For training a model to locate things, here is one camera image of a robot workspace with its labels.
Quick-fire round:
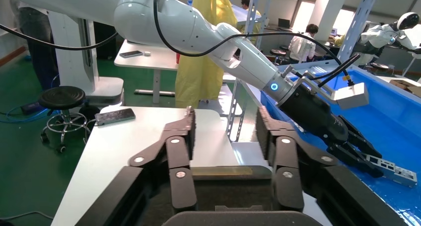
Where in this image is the white column stand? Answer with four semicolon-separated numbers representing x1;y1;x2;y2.
48;10;125;107

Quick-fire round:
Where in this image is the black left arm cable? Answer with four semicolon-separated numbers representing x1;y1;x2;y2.
0;0;361;87

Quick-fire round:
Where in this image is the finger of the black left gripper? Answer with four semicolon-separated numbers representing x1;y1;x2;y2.
338;115;383;159
326;140;384;179

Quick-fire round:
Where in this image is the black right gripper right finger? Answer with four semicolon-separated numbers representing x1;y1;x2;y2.
256;106;340;212

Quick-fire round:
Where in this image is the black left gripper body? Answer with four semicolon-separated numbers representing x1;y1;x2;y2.
278;84;350;146

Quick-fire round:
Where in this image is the person in dark trousers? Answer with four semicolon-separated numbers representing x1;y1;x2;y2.
18;5;61;91

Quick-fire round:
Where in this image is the yellow hanging gown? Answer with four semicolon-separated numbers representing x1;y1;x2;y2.
174;0;238;109

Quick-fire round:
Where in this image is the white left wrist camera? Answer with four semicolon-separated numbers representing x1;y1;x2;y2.
334;82;370;111

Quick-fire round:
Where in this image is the blue floor cable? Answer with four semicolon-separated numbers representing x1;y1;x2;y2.
0;101;45;124

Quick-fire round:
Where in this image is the person in yellow top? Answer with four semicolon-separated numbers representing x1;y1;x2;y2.
239;0;263;44

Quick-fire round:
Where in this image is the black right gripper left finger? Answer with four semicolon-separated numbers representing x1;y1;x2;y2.
127;106;198;212

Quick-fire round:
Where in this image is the black round stool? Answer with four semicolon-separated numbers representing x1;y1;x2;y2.
270;48;287;66
370;62;390;75
38;85;99;154

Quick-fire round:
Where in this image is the silver slotted metal bracket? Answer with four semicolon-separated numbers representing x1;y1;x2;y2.
364;153;419;188

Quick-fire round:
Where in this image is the open brown cardboard box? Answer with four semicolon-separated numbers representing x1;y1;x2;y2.
389;79;421;98

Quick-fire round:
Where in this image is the white humanoid robot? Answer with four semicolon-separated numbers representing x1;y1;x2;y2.
353;12;421;67

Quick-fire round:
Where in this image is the white office desk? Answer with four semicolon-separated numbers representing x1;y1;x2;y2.
376;75;421;98
114;39;237;105

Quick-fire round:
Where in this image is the seated person in white shirt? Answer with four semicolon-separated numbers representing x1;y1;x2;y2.
288;23;319;64

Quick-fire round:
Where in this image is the white perforated metal rack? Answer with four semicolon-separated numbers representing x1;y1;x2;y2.
187;0;380;143

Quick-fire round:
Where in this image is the black smartphone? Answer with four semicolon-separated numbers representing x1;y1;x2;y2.
119;50;144;59
94;108;137;127

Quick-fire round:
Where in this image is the blue plastic bin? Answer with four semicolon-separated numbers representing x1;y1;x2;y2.
260;68;421;226

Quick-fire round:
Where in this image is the white work table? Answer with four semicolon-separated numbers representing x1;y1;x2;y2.
51;106;333;226

